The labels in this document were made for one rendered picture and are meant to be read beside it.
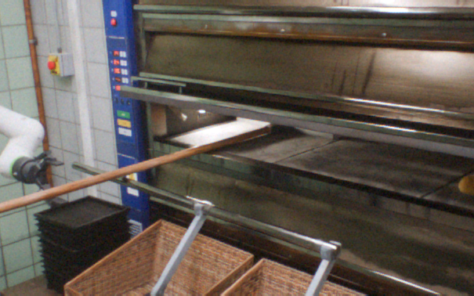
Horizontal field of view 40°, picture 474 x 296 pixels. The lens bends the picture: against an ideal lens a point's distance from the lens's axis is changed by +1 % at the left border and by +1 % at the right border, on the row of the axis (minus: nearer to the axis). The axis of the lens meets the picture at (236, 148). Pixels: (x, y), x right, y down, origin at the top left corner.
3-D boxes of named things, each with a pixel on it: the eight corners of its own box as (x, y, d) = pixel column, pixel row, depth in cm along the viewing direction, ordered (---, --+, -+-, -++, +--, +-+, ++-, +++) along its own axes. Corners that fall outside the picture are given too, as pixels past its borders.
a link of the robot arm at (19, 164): (11, 184, 234) (7, 160, 231) (41, 177, 241) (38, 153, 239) (19, 188, 229) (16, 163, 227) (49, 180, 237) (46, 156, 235)
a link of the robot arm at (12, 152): (12, 180, 249) (-14, 169, 241) (27, 150, 251) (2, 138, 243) (29, 188, 239) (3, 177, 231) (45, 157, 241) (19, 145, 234)
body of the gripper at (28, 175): (40, 158, 233) (52, 163, 227) (42, 180, 236) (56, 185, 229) (19, 162, 228) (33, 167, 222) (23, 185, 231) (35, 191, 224)
